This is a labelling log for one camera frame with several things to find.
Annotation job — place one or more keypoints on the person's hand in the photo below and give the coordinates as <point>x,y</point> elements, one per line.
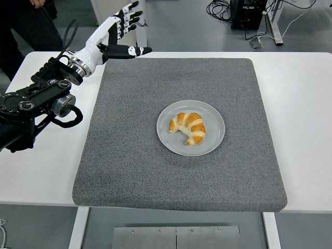
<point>37,3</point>

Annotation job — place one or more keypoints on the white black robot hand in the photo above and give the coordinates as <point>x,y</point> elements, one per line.
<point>96,44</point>

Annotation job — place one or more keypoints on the white desk leg frame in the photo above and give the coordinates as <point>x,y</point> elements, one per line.
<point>275,23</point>

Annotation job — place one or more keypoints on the person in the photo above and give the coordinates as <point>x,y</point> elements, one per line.
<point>31,28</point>

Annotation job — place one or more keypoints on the white upright post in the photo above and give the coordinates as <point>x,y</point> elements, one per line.
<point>142,39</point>

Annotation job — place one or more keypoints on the pale grey round plate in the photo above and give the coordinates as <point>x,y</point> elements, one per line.
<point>214,122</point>

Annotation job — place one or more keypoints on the white table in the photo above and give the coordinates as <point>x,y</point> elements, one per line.
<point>298,129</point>

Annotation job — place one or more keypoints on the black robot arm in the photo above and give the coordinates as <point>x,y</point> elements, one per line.
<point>39,93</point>

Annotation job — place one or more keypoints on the white cabinet panel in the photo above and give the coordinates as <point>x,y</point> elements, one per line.
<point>103,7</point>

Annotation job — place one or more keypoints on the grey floor socket box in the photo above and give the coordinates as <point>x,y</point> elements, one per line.
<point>255,43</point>

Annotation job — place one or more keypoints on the grey felt mat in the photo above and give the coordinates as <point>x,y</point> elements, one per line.
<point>181,179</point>

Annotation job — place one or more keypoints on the black computer case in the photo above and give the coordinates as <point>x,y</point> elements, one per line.
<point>247,14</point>

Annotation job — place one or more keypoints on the golden croissant bread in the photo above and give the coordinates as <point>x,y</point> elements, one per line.
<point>194,127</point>

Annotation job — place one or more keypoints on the grey metal plate with screws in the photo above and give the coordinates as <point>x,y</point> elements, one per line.
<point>176,237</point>

